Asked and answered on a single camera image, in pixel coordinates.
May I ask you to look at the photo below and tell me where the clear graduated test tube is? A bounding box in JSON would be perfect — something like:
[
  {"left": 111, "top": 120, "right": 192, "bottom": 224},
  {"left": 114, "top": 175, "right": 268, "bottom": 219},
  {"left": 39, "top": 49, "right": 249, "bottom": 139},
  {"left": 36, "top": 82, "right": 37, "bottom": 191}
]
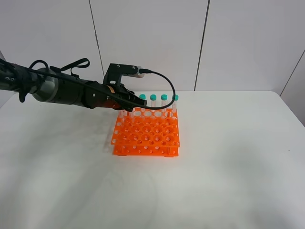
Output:
[{"left": 128, "top": 109, "right": 134, "bottom": 124}]

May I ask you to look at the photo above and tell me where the orange test tube rack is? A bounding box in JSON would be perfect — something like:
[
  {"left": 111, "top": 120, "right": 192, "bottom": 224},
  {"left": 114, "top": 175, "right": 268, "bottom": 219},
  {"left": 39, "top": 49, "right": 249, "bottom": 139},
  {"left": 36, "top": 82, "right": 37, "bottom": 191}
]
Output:
[{"left": 111, "top": 108, "right": 180, "bottom": 157}]

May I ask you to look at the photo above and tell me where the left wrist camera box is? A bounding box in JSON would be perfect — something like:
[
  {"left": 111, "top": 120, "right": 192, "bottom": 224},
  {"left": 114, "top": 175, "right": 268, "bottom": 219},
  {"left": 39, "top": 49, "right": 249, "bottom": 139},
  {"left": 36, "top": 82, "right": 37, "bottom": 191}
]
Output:
[{"left": 103, "top": 63, "right": 144, "bottom": 86}]

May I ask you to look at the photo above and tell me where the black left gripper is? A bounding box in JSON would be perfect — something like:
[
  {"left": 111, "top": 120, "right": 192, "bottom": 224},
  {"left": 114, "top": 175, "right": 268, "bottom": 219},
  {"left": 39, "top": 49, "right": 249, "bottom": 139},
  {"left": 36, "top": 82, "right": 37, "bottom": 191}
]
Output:
[{"left": 81, "top": 81, "right": 147, "bottom": 112}]

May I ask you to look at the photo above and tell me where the clear tube front left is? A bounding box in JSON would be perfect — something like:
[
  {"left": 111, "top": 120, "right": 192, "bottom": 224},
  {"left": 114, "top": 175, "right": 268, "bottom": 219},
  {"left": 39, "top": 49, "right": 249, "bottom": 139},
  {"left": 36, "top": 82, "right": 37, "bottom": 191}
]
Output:
[{"left": 119, "top": 110, "right": 126, "bottom": 123}]

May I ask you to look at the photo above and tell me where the teal capped tube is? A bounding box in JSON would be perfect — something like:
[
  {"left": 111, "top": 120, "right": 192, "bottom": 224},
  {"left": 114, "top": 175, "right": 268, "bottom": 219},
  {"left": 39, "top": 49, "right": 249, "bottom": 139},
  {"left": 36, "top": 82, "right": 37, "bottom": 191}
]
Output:
[
  {"left": 161, "top": 94, "right": 168, "bottom": 106},
  {"left": 172, "top": 94, "right": 179, "bottom": 114},
  {"left": 139, "top": 94, "right": 146, "bottom": 112},
  {"left": 150, "top": 94, "right": 157, "bottom": 108}
]

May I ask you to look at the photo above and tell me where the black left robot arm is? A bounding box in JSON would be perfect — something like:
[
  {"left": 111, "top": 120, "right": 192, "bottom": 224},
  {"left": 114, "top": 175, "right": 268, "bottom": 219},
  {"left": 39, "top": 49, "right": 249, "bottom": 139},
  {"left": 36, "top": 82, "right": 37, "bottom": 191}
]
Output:
[{"left": 0, "top": 58, "right": 147, "bottom": 111}]

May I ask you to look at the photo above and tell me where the black left camera cable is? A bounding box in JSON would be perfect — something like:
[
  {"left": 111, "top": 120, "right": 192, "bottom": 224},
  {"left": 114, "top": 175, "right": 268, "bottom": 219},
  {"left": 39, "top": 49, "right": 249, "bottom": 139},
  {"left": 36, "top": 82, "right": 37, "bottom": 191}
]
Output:
[{"left": 0, "top": 59, "right": 177, "bottom": 111}]

